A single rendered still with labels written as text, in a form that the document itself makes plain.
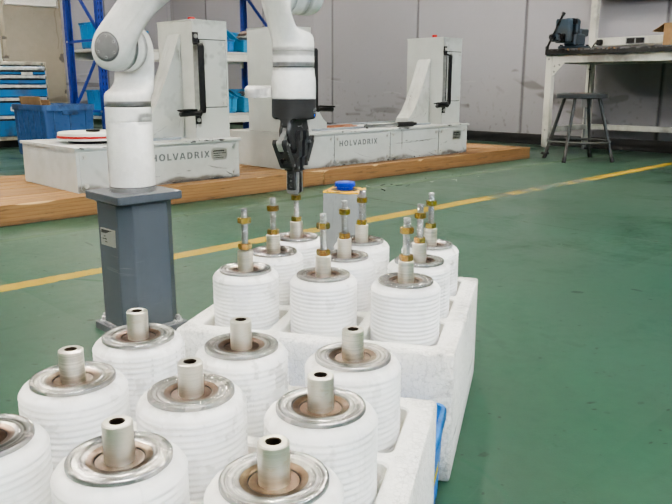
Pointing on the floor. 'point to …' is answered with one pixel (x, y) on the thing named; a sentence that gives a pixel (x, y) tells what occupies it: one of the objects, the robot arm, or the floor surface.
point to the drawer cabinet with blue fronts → (23, 75)
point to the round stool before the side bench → (587, 124)
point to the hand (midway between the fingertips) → (294, 181)
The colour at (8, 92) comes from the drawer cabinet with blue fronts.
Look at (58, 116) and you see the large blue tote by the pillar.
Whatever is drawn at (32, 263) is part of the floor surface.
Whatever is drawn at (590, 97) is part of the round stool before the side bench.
